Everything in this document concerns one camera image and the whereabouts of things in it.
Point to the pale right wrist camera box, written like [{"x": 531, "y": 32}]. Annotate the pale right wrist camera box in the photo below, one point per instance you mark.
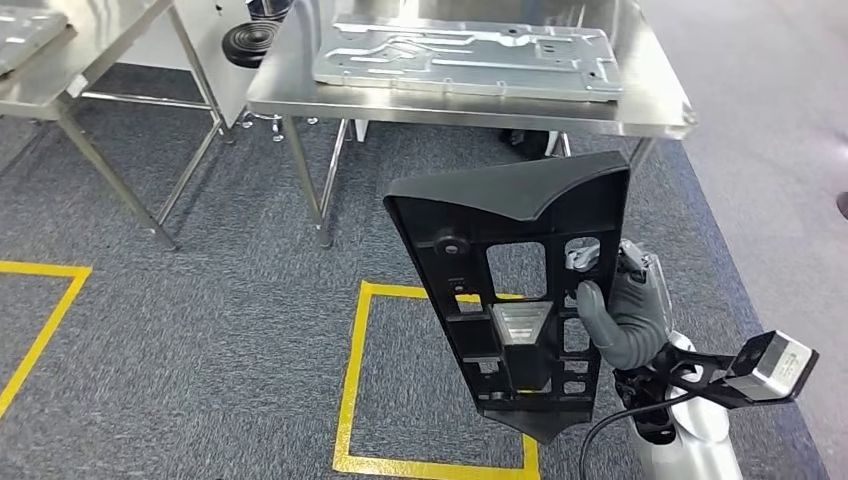
[{"x": 778, "y": 368}]

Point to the black round stool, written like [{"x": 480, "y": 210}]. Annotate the black round stool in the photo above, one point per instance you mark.
[{"x": 248, "y": 43}]

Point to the black plastic plate bracket part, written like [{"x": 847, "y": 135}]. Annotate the black plastic plate bracket part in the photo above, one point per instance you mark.
[{"x": 503, "y": 192}]

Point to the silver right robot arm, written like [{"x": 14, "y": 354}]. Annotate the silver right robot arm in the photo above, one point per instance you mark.
[{"x": 696, "y": 450}]

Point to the black round floor base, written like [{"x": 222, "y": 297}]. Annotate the black round floor base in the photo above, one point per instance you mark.
[{"x": 843, "y": 205}]

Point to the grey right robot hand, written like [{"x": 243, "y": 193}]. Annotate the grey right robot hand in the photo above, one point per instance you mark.
[{"x": 639, "y": 311}]

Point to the yellow floor tape square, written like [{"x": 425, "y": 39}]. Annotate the yellow floor tape square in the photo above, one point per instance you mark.
[{"x": 351, "y": 371}]

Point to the white cabinet panel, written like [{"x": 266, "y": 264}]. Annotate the white cabinet panel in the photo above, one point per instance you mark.
[{"x": 149, "y": 50}]

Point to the stainless steel workbench table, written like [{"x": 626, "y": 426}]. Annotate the stainless steel workbench table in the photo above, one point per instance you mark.
[{"x": 397, "y": 109}]

